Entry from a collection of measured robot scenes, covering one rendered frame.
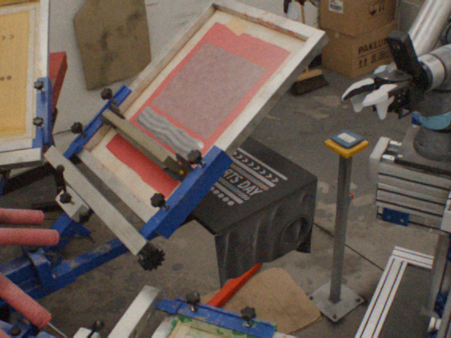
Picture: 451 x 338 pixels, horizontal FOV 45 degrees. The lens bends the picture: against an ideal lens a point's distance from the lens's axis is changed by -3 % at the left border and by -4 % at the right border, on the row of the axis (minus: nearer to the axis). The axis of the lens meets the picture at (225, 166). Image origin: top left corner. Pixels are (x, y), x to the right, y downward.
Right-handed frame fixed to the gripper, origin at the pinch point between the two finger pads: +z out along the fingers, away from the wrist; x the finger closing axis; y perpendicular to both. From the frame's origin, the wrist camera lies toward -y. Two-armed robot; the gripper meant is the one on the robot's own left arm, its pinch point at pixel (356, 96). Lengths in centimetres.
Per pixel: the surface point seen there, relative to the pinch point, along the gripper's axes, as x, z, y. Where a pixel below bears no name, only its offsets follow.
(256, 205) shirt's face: 69, -22, 64
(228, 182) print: 86, -22, 62
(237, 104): 66, -18, 23
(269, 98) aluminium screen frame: 53, -20, 20
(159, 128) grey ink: 88, 0, 31
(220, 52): 88, -29, 13
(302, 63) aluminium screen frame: 52, -34, 12
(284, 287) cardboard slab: 111, -61, 152
